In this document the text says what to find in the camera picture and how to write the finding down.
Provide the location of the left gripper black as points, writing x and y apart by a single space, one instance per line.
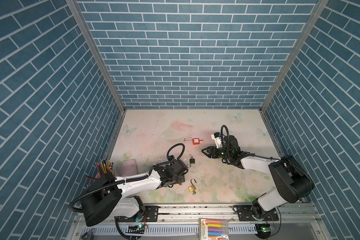
182 178

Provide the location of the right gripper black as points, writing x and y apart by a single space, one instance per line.
211 148

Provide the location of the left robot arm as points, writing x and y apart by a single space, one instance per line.
117 197

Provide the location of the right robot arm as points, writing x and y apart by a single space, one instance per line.
290 179

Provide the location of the red padlock with key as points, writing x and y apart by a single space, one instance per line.
195 141

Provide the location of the black padlock with key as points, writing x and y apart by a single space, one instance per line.
192 160

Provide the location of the large brass padlock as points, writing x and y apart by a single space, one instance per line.
192 187

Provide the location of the highlighter marker pack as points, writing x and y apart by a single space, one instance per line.
213 229

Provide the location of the pink pencil cup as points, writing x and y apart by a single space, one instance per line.
102 168

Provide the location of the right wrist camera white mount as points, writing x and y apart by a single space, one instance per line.
218 139

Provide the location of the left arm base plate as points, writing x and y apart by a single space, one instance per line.
149 214

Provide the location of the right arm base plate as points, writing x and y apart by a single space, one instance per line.
247 213

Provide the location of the aluminium rail frame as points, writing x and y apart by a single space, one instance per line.
299 221

